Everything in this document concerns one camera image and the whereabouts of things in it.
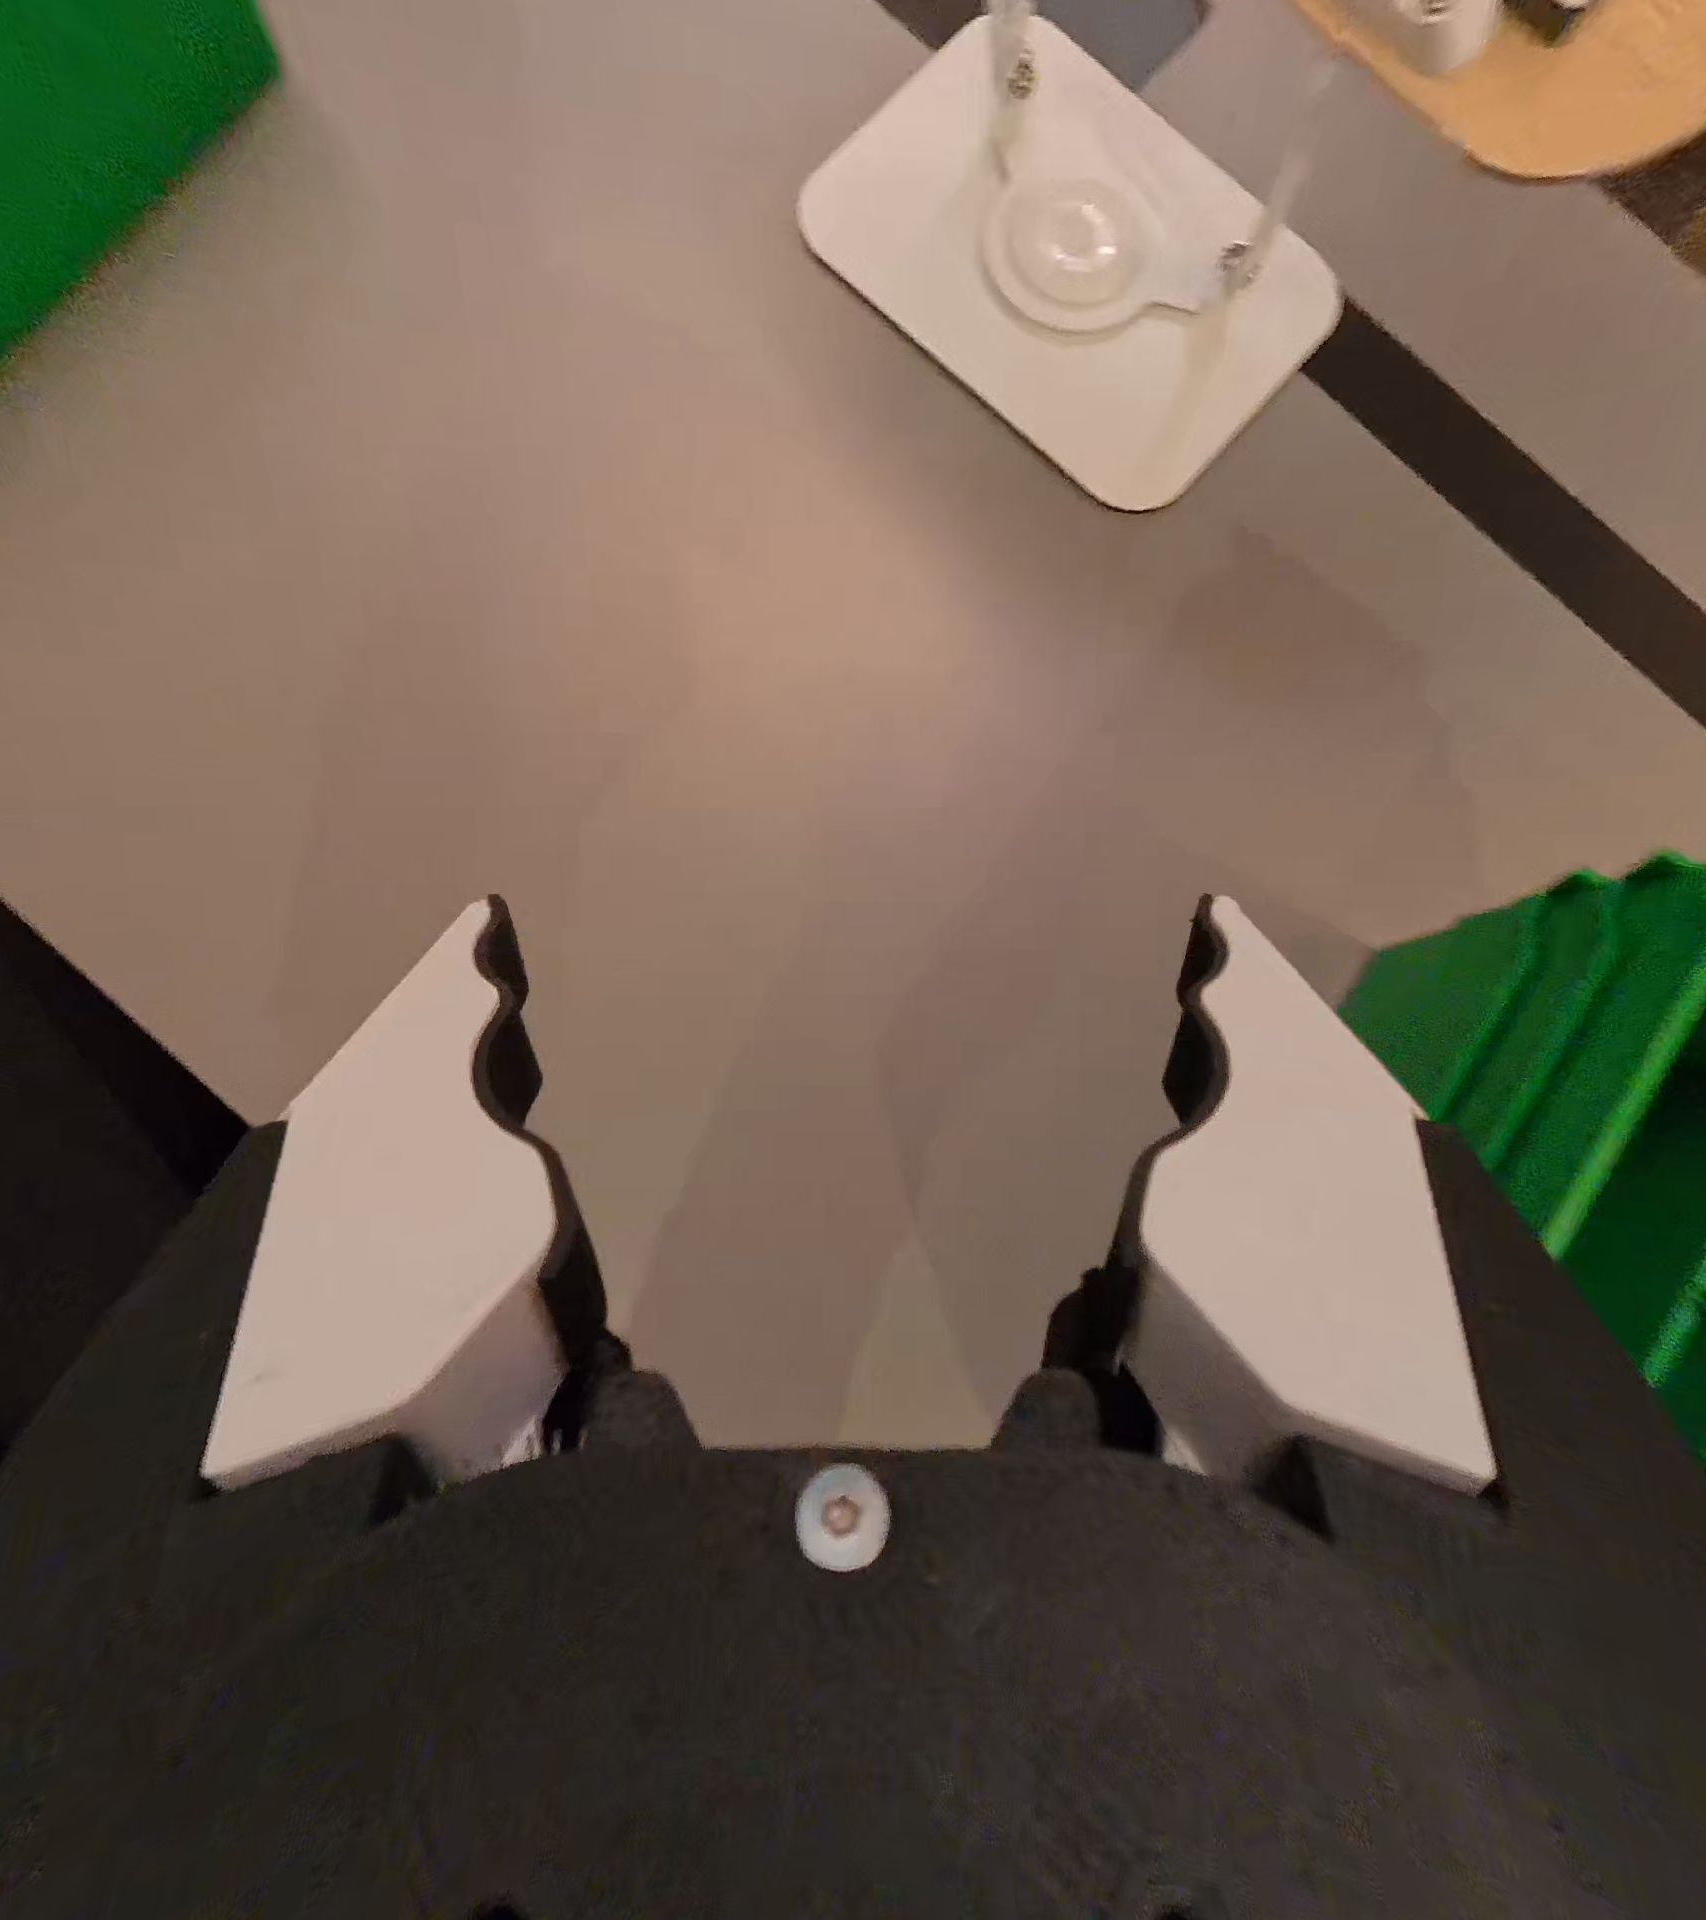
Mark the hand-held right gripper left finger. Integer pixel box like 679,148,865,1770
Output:
199,895,610,1491

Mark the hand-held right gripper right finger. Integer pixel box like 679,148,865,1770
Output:
1044,895,1499,1501

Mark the stack of nested green bins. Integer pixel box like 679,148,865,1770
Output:
1341,829,1706,1707

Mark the green plastic bin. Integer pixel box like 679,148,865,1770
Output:
0,0,285,477

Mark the printed board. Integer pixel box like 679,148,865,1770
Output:
1293,0,1706,184

